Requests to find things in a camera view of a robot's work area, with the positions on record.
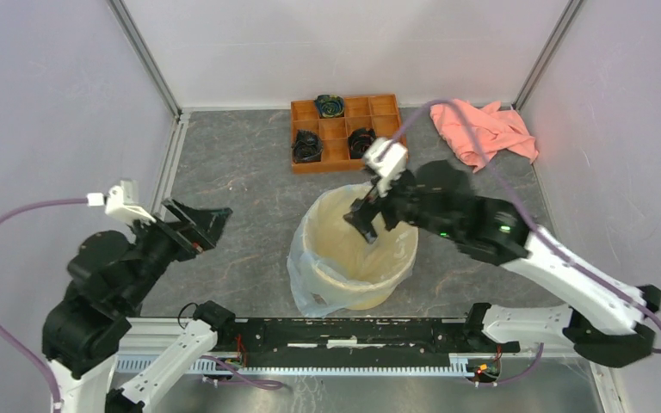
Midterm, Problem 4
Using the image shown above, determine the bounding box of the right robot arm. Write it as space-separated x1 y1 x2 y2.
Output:
344 160 661 368

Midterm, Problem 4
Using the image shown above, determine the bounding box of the right corner aluminium post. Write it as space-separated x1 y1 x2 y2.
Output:
511 0 586 110

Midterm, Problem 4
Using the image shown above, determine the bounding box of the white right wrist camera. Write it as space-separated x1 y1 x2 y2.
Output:
361 138 408 197

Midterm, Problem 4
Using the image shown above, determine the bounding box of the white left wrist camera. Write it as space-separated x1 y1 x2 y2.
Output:
86 179 157 225

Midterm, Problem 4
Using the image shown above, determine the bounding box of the rolled tie dark blue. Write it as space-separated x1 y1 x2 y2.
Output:
291 129 324 163

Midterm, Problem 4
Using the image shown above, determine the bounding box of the left corner aluminium post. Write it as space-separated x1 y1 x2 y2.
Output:
107 0 182 119

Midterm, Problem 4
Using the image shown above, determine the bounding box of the corner aluminium post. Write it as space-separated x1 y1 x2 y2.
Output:
511 0 586 110
107 0 182 119

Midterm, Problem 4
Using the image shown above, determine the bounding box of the rolled tie black orange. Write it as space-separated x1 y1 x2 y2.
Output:
347 127 377 159

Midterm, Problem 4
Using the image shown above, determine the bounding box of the translucent blue trash bag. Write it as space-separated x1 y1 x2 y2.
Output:
286 182 420 319

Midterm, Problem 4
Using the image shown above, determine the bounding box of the rolled tie blue yellow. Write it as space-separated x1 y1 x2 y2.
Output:
313 94 345 119

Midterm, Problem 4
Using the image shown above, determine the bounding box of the yellow plastic trash bin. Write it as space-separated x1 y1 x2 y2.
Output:
301 183 420 311

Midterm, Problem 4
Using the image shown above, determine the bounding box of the pink cloth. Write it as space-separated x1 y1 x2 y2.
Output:
429 99 539 173

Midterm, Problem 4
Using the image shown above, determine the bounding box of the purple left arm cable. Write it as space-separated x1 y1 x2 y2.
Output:
0 197 107 413

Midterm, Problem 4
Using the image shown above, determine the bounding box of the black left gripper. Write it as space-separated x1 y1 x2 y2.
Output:
120 192 234 308

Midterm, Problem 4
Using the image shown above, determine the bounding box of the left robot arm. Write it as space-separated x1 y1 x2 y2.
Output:
42 199 236 412

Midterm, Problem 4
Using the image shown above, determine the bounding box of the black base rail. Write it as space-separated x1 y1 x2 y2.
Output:
102 316 542 378

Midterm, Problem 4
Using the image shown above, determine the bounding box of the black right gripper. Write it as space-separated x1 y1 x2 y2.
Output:
343 163 460 243

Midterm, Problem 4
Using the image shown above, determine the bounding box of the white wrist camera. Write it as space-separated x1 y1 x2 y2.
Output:
86 179 157 225
361 138 408 197

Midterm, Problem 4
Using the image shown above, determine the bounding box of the wooden compartment tray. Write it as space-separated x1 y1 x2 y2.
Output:
289 94 402 174

